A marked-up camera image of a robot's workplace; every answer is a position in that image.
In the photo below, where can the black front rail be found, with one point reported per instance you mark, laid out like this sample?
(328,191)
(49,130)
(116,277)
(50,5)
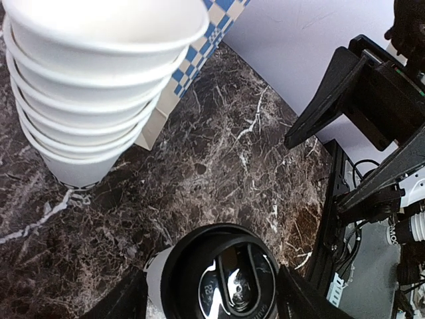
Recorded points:
(331,253)

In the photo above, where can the white slotted cable duct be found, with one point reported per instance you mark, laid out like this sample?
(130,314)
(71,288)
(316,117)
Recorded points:
(335,290)

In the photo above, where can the stack of white paper cups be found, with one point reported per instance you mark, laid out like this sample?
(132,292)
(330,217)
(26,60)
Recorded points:
(87,75)

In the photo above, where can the black coffee lid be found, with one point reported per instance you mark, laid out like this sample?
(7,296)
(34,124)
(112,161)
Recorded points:
(221,270)

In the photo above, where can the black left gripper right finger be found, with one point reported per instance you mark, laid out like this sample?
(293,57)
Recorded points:
(296,298)

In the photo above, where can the blue checkered paper bag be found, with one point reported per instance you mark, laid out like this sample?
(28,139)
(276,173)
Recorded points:
(222,15)

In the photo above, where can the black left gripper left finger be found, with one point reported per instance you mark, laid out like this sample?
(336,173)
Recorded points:
(127,300)

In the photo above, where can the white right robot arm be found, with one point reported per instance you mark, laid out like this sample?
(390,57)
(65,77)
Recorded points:
(381,204)

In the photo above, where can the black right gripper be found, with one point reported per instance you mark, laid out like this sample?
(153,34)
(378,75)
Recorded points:
(378,95)

